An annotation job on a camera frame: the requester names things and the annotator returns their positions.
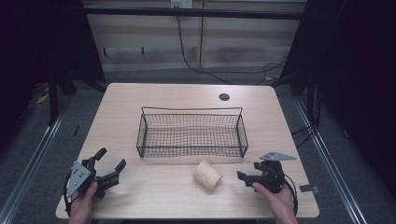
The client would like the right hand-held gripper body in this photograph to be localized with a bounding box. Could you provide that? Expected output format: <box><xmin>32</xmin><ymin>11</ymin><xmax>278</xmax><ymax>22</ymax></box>
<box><xmin>253</xmin><ymin>151</ymin><xmax>298</xmax><ymax>194</ymax></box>

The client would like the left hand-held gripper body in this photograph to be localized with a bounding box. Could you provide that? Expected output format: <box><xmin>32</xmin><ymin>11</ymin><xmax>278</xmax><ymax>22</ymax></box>
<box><xmin>65</xmin><ymin>157</ymin><xmax>110</xmax><ymax>200</ymax></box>

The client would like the black wire mesh basket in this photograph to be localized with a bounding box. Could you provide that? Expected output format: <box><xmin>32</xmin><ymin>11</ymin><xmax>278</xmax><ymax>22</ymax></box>
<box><xmin>135</xmin><ymin>106</ymin><xmax>249</xmax><ymax>160</ymax></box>

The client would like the person's left hand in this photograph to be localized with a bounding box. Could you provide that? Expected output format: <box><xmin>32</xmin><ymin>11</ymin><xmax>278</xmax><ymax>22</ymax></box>
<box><xmin>68</xmin><ymin>181</ymin><xmax>99</xmax><ymax>224</ymax></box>

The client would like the person's right hand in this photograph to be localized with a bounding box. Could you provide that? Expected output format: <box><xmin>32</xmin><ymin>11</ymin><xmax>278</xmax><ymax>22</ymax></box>
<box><xmin>251</xmin><ymin>181</ymin><xmax>299</xmax><ymax>224</ymax></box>

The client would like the grey tape strip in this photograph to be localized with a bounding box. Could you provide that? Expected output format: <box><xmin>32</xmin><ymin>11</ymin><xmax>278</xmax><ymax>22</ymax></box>
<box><xmin>298</xmin><ymin>184</ymin><xmax>321</xmax><ymax>194</ymax></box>

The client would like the yellow tape piece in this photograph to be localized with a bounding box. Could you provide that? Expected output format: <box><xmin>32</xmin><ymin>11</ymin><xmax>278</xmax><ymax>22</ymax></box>
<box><xmin>35</xmin><ymin>92</ymin><xmax>50</xmax><ymax>105</ymax></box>

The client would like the black curtain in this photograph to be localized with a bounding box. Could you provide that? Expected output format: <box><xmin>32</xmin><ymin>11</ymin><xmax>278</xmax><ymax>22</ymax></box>
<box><xmin>270</xmin><ymin>0</ymin><xmax>396</xmax><ymax>199</ymax></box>
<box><xmin>0</xmin><ymin>0</ymin><xmax>106</xmax><ymax>153</ymax></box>

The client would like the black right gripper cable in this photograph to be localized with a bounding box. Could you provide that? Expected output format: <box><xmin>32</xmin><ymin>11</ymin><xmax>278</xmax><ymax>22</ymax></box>
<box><xmin>282</xmin><ymin>173</ymin><xmax>299</xmax><ymax>217</ymax></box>

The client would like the metal floor rail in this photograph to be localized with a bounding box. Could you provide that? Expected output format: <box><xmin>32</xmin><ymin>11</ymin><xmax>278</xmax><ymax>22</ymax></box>
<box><xmin>293</xmin><ymin>96</ymin><xmax>370</xmax><ymax>224</ymax></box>
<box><xmin>0</xmin><ymin>101</ymin><xmax>72</xmax><ymax>224</ymax></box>

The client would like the bundle of black floor cables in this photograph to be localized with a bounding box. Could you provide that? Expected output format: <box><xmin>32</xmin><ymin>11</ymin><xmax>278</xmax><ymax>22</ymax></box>
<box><xmin>290</xmin><ymin>83</ymin><xmax>324</xmax><ymax>149</ymax></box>

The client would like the black stand post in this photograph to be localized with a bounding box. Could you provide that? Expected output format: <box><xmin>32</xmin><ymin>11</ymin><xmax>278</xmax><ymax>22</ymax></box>
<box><xmin>47</xmin><ymin>69</ymin><xmax>61</xmax><ymax>126</ymax></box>

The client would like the long black wall cable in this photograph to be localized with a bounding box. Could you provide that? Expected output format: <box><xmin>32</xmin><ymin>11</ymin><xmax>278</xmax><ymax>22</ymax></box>
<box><xmin>176</xmin><ymin>15</ymin><xmax>286</xmax><ymax>86</ymax></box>

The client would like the black horizontal frame bar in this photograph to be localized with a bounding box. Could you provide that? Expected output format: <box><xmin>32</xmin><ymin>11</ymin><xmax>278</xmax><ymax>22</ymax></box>
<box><xmin>83</xmin><ymin>7</ymin><xmax>308</xmax><ymax>21</ymax></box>

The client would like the white wall power outlet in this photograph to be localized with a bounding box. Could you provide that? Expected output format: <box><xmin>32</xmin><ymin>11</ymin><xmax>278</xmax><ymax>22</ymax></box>
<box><xmin>170</xmin><ymin>0</ymin><xmax>194</xmax><ymax>9</ymax></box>

